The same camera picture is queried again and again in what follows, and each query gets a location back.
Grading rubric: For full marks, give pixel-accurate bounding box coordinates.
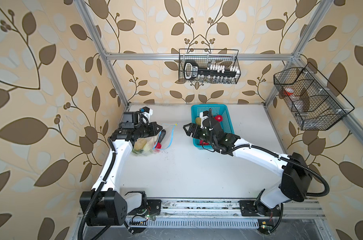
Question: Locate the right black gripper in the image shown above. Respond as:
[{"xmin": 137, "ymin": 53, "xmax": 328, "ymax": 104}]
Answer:
[{"xmin": 183, "ymin": 122, "xmax": 216, "ymax": 147}]

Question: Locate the red tomato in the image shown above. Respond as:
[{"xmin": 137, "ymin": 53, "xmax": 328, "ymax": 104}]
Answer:
[
  {"xmin": 199, "ymin": 140, "xmax": 209, "ymax": 146},
  {"xmin": 155, "ymin": 143, "xmax": 162, "ymax": 150}
]

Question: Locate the clear zip top bag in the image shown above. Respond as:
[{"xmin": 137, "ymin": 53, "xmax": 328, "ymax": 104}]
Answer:
[{"xmin": 132, "ymin": 123, "xmax": 178, "ymax": 156}]

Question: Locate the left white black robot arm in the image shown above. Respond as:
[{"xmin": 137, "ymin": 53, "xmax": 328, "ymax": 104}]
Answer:
[{"xmin": 77, "ymin": 107, "xmax": 163, "ymax": 240}]

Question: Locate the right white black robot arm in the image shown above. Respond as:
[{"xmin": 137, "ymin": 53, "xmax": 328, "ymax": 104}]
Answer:
[{"xmin": 183, "ymin": 117, "xmax": 330, "ymax": 210}]

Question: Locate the teal plastic basket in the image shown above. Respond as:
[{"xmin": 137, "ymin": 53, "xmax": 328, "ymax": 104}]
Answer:
[{"xmin": 191, "ymin": 104, "xmax": 234, "ymax": 151}]

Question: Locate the red capped bottle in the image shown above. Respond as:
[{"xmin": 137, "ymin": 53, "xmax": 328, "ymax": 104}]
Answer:
[{"xmin": 281, "ymin": 88, "xmax": 299, "ymax": 102}]

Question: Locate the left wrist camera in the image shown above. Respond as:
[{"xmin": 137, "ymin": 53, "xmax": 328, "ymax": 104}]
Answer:
[{"xmin": 140, "ymin": 107, "xmax": 153, "ymax": 119}]

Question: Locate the black handled tool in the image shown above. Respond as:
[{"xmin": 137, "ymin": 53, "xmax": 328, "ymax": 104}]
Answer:
[{"xmin": 182, "ymin": 60, "xmax": 241, "ymax": 81}]

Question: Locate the back black wire basket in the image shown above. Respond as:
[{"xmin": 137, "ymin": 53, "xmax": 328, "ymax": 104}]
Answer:
[{"xmin": 178, "ymin": 48, "xmax": 241, "ymax": 85}]

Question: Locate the black wire basket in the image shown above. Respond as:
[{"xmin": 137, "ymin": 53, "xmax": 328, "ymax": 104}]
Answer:
[
  {"xmin": 178, "ymin": 48, "xmax": 241, "ymax": 85},
  {"xmin": 273, "ymin": 62, "xmax": 355, "ymax": 131}
]

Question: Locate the aluminium front rail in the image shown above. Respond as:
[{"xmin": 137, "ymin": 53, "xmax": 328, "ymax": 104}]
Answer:
[{"xmin": 147, "ymin": 198, "xmax": 325, "ymax": 220}]

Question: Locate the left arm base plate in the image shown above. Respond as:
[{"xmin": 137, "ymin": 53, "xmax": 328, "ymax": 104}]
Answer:
[{"xmin": 127, "ymin": 199, "xmax": 162, "ymax": 217}]

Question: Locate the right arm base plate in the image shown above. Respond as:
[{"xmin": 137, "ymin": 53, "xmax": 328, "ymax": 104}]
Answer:
[{"xmin": 238, "ymin": 200, "xmax": 281, "ymax": 218}]

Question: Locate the right black wire basket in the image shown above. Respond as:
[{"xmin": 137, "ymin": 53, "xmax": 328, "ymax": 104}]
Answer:
[{"xmin": 273, "ymin": 62, "xmax": 355, "ymax": 131}]

